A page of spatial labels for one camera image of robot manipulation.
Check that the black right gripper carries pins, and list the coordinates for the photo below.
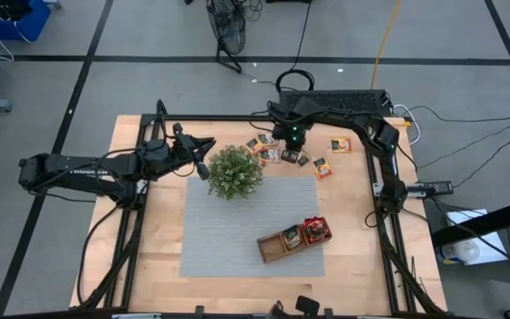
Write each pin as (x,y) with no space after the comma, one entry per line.
(294,139)

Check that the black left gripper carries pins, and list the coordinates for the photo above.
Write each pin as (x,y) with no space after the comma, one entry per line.
(184,150)

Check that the artificial green potted plant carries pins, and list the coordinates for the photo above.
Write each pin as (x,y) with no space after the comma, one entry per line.
(234,173)

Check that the wooden compartment tray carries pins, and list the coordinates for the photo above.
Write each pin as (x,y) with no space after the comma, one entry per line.
(272,248)

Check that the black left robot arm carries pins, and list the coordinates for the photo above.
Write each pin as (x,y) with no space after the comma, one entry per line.
(82,170)

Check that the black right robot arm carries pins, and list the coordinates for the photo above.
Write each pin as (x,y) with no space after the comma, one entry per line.
(370,128)

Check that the black computer tower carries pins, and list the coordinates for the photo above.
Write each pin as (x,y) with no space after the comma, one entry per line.
(352,99)

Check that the grey woven placemat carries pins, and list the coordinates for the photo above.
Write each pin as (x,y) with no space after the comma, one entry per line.
(237,261)

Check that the black floor fan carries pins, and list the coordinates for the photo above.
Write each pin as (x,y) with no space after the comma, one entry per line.
(228,26)

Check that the black power adapter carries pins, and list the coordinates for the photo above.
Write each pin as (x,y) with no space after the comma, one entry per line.
(436,188)

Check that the small black object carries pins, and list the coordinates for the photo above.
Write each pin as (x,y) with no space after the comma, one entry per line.
(276,311)
(307,305)

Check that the white paper box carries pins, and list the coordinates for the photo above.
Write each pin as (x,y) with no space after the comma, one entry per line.
(476,221)

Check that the large blue plastic bin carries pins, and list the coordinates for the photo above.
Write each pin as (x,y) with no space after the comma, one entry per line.
(29,26)

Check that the black desk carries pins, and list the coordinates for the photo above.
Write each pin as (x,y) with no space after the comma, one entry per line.
(494,219)

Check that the grey metal bracket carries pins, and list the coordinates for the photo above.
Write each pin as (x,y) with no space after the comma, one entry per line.
(378,189)

